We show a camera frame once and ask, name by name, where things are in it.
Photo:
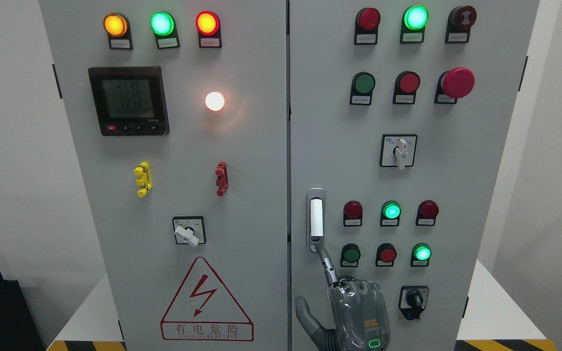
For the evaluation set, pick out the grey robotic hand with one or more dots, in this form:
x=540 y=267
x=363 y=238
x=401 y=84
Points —
x=359 y=310

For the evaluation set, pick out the silver door lock handle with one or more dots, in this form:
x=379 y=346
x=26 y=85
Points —
x=315 y=218

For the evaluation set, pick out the right grey cabinet door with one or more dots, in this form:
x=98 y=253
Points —
x=337 y=147

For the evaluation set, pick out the grey cabinet door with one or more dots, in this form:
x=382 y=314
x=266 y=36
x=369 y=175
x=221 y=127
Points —
x=337 y=147
x=246 y=229

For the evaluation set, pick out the left grey cabinet door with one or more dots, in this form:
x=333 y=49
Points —
x=246 y=229

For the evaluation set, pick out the red push button lower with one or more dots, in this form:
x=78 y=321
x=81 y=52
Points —
x=386 y=255

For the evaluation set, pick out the red push button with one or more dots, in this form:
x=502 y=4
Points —
x=405 y=88
x=386 y=255

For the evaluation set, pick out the lit green push button lower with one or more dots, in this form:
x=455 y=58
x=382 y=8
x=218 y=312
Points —
x=420 y=255

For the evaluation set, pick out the red indicator lamp middle left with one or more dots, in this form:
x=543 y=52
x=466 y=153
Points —
x=352 y=214

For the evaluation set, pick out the red indicator lamp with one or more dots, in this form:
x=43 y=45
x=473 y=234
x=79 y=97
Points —
x=427 y=213
x=352 y=214
x=367 y=26
x=208 y=29

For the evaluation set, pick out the green indicator lamp middle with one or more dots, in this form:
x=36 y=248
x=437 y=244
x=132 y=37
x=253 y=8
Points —
x=390 y=214

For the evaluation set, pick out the green indicator lamp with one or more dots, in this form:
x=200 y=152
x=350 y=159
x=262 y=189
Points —
x=413 y=22
x=163 y=27
x=390 y=214

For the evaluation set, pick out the red indicator lamp middle right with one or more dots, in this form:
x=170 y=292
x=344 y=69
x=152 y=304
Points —
x=427 y=213

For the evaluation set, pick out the white platform with hazard stripes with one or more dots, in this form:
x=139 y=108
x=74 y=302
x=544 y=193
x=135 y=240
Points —
x=492 y=322

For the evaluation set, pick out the red electric hazard warning sticker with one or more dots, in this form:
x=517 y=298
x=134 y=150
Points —
x=204 y=309

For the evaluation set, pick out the red terminal connector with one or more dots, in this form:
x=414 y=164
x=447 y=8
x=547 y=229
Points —
x=222 y=178

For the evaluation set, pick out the green push button upper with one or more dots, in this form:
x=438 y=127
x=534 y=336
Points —
x=362 y=86

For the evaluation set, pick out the red push button upper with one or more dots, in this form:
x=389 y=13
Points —
x=405 y=88

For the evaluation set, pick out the red emergency stop mushroom button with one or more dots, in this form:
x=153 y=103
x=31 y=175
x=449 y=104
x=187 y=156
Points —
x=454 y=84

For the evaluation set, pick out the white glowing indicator lamp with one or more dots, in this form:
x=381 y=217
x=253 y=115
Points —
x=215 y=101

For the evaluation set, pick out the yellow terminal connector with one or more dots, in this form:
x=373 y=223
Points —
x=143 y=179

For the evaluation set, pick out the red indicator lamp top right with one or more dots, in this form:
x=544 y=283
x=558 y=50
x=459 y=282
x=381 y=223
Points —
x=367 y=26

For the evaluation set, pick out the green indicator lamp top right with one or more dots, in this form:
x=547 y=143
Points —
x=413 y=22

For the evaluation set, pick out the dark red buzzer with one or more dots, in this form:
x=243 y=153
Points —
x=459 y=23

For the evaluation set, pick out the black digital power meter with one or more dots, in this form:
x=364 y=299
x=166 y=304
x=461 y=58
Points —
x=130 y=101

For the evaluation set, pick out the red indicator lamp top left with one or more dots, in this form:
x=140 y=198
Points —
x=208 y=29

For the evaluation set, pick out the black box with antenna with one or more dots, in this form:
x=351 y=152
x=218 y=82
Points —
x=17 y=329

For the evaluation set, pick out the green indicator lamp top left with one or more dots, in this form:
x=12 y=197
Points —
x=163 y=27

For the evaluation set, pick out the yellow indicator lamp top left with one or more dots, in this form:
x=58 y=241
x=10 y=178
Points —
x=118 y=31

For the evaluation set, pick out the black rotary selector switch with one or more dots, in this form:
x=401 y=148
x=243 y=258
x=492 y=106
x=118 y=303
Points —
x=413 y=300

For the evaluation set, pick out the upper right white selector switch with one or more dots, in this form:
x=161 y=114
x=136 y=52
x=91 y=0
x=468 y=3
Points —
x=398 y=150

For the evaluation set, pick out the left door white selector switch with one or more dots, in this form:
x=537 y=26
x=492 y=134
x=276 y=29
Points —
x=189 y=230

